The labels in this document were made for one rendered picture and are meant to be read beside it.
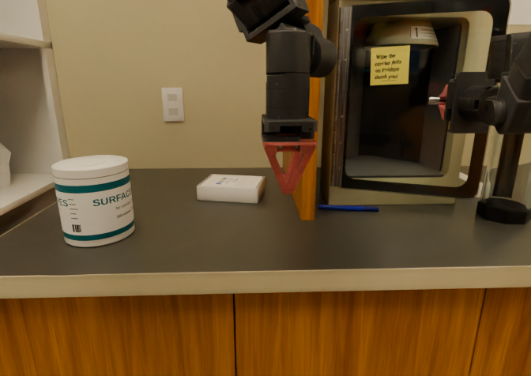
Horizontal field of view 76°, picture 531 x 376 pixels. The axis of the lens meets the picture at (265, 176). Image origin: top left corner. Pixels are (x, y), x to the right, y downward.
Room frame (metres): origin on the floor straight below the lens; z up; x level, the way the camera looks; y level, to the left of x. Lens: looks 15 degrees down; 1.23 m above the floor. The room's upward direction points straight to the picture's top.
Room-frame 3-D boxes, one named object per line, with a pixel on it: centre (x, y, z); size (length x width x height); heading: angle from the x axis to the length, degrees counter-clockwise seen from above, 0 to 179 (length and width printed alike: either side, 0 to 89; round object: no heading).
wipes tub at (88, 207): (0.63, 0.33, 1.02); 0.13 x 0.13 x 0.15
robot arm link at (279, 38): (0.47, -0.03, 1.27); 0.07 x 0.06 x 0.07; 148
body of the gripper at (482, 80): (0.57, -0.35, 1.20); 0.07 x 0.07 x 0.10; 2
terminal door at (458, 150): (0.74, -0.31, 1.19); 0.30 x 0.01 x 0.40; 73
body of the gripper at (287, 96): (0.46, -0.03, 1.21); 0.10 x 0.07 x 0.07; 2
